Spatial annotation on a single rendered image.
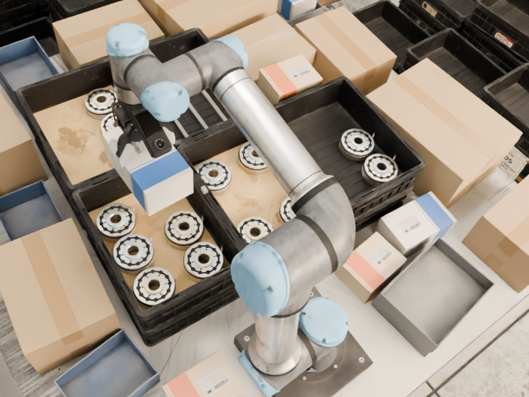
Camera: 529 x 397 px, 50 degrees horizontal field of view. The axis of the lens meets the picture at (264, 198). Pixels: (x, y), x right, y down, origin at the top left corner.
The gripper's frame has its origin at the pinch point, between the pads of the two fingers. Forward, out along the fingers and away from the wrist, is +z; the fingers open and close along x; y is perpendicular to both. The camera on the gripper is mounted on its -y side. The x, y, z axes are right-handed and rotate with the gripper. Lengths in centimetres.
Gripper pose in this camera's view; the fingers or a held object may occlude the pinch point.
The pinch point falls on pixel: (147, 159)
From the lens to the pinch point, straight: 133.8
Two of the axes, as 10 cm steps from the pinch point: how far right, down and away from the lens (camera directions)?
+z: -0.9, 5.5, 8.3
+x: -8.0, 4.6, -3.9
